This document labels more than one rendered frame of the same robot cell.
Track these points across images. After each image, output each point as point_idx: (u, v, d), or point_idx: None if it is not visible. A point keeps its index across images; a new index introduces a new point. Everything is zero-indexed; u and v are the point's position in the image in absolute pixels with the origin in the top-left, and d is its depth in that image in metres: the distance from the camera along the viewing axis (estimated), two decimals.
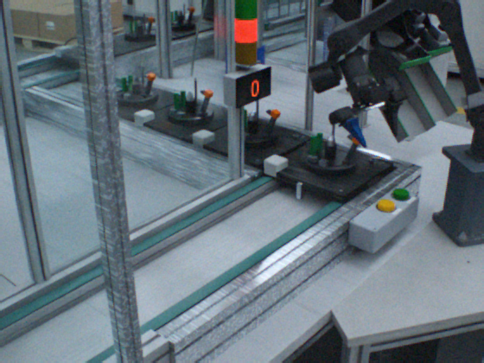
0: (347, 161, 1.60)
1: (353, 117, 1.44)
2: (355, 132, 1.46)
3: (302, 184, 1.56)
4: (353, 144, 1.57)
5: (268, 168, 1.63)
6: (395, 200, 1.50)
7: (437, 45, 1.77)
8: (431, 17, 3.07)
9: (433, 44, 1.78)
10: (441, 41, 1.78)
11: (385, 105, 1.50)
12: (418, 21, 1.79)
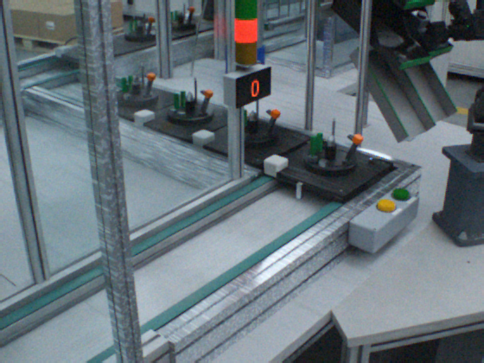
0: (347, 161, 1.60)
1: None
2: (449, 28, 1.79)
3: (302, 184, 1.56)
4: (353, 144, 1.57)
5: (268, 168, 1.63)
6: (395, 200, 1.50)
7: (437, 45, 1.77)
8: (431, 17, 3.07)
9: (433, 45, 1.78)
10: None
11: (446, 35, 1.72)
12: (423, 25, 1.78)
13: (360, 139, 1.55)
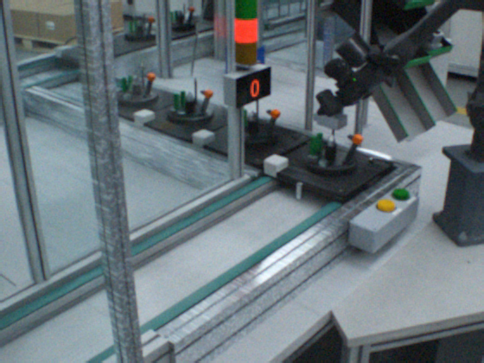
0: (347, 161, 1.60)
1: None
2: (340, 98, 1.60)
3: (302, 184, 1.56)
4: (353, 144, 1.57)
5: (268, 168, 1.63)
6: (395, 200, 1.50)
7: (336, 121, 1.56)
8: None
9: (331, 124, 1.57)
10: (338, 115, 1.57)
11: (339, 103, 1.52)
12: (436, 40, 1.75)
13: (360, 139, 1.55)
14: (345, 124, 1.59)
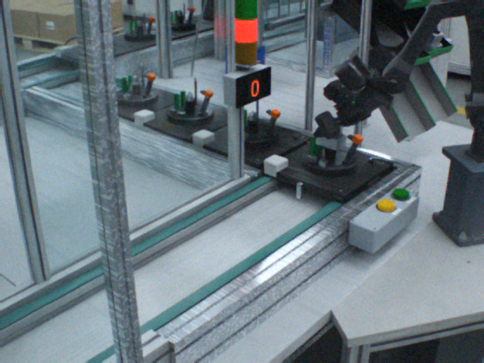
0: (347, 161, 1.60)
1: None
2: None
3: (302, 184, 1.56)
4: (353, 144, 1.57)
5: (268, 168, 1.63)
6: (395, 200, 1.50)
7: (335, 141, 1.58)
8: None
9: (330, 143, 1.60)
10: (337, 135, 1.60)
11: None
12: (436, 40, 1.75)
13: (360, 139, 1.55)
14: (343, 144, 1.61)
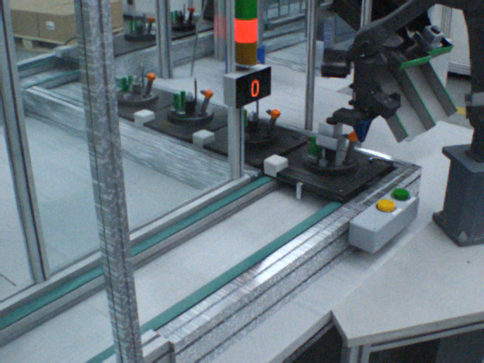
0: (347, 161, 1.60)
1: (367, 117, 1.50)
2: (360, 128, 1.53)
3: (302, 184, 1.56)
4: (350, 143, 1.57)
5: (268, 168, 1.63)
6: (395, 200, 1.50)
7: (335, 141, 1.58)
8: (431, 17, 3.07)
9: (330, 143, 1.60)
10: (337, 135, 1.60)
11: None
12: (436, 40, 1.75)
13: (356, 136, 1.56)
14: (343, 144, 1.61)
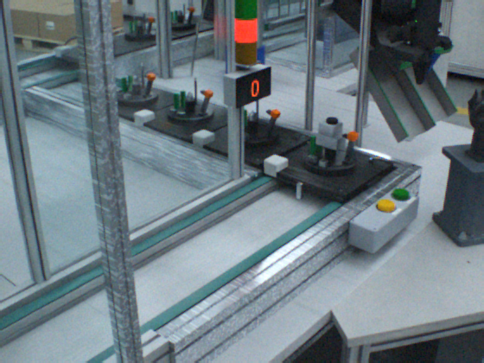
0: (347, 161, 1.60)
1: None
2: None
3: (302, 184, 1.56)
4: (350, 142, 1.57)
5: (268, 168, 1.63)
6: (395, 200, 1.50)
7: (335, 141, 1.58)
8: None
9: (330, 143, 1.60)
10: (337, 135, 1.60)
11: None
12: None
13: (355, 135, 1.56)
14: (343, 144, 1.61)
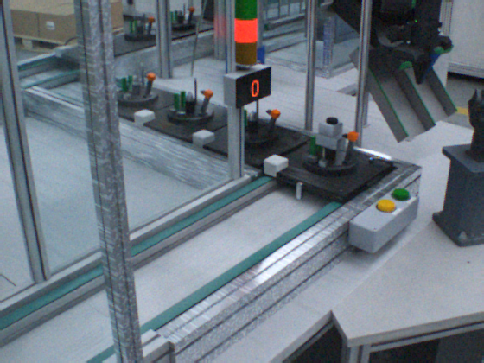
0: (347, 161, 1.60)
1: None
2: None
3: (302, 184, 1.56)
4: (350, 142, 1.57)
5: (268, 168, 1.63)
6: (395, 200, 1.50)
7: (335, 141, 1.58)
8: None
9: (330, 143, 1.60)
10: (337, 135, 1.60)
11: None
12: None
13: (355, 135, 1.56)
14: (343, 144, 1.61)
